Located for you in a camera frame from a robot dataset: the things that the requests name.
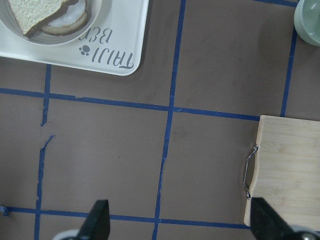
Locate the bread slice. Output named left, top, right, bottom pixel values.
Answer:
left=7, top=0, right=78, bottom=38
left=41, top=12, right=88, bottom=36

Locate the fried egg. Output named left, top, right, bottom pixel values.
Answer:
left=48, top=0, right=87, bottom=27

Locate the bread slice under egg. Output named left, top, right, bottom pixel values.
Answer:
left=41, top=12, right=88, bottom=36

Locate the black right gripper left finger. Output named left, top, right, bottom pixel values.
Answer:
left=77, top=200, right=110, bottom=240

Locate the wooden cutting board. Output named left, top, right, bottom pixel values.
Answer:
left=243, top=115, right=320, bottom=231

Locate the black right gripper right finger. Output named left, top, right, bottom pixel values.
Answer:
left=250, top=197, right=300, bottom=240

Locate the cream bear tray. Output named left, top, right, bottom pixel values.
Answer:
left=0, top=0, right=149, bottom=76

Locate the green bowl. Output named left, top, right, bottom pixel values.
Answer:
left=294, top=0, right=320, bottom=47

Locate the white round plate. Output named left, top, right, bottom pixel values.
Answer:
left=0, top=0, right=105, bottom=46

